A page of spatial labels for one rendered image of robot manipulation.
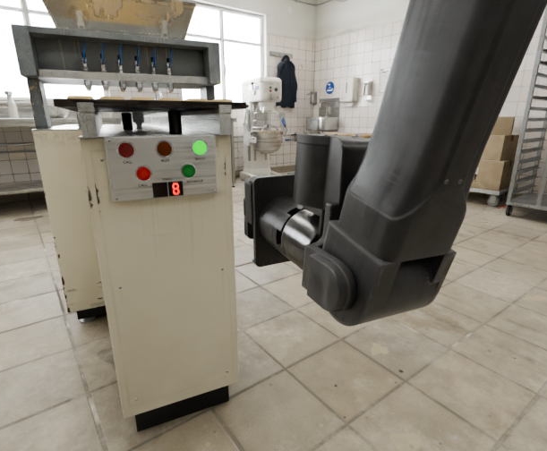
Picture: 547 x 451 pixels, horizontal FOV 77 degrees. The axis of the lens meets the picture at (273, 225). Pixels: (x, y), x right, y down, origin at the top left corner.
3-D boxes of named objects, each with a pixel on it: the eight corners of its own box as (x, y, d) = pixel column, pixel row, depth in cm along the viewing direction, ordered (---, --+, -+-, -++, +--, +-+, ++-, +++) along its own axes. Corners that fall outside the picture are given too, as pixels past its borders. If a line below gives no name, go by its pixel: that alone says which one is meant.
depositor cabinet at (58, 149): (85, 241, 261) (65, 124, 236) (182, 228, 290) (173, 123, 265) (71, 330, 150) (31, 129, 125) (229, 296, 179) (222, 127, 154)
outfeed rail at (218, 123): (141, 123, 256) (141, 114, 254) (146, 123, 257) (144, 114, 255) (220, 134, 82) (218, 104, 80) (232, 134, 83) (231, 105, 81)
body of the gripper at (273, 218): (300, 171, 40) (337, 182, 34) (298, 252, 43) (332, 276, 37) (247, 175, 38) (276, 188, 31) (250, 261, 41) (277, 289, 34)
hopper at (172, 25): (50, 43, 145) (44, 4, 141) (184, 53, 168) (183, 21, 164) (39, 27, 120) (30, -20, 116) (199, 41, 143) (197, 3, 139)
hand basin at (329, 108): (354, 151, 550) (359, 77, 518) (337, 153, 528) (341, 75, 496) (311, 148, 626) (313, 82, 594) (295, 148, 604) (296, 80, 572)
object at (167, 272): (117, 319, 158) (87, 114, 132) (192, 303, 172) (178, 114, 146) (126, 445, 97) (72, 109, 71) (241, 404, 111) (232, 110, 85)
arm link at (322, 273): (337, 323, 22) (430, 300, 26) (359, 140, 19) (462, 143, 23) (260, 258, 33) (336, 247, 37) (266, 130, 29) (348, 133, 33)
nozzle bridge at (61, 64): (44, 127, 154) (28, 42, 144) (204, 126, 183) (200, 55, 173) (29, 129, 125) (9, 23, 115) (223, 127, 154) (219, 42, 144)
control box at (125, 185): (112, 199, 80) (104, 137, 75) (214, 191, 89) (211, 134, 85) (113, 202, 76) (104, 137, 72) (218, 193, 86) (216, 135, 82)
